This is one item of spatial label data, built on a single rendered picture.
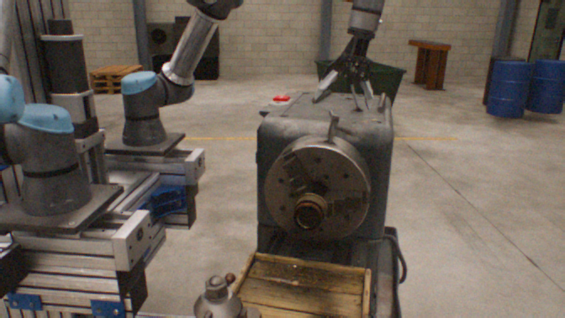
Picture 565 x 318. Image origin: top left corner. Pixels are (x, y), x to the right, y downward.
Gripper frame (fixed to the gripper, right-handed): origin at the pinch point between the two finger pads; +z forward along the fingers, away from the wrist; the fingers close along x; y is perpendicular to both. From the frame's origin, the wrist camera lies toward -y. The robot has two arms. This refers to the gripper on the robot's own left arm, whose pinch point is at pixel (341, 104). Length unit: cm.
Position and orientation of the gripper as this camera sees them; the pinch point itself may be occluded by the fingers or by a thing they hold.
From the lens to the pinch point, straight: 111.2
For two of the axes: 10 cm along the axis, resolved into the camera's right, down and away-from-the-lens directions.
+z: -1.8, 9.1, 3.7
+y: 0.1, 3.8, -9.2
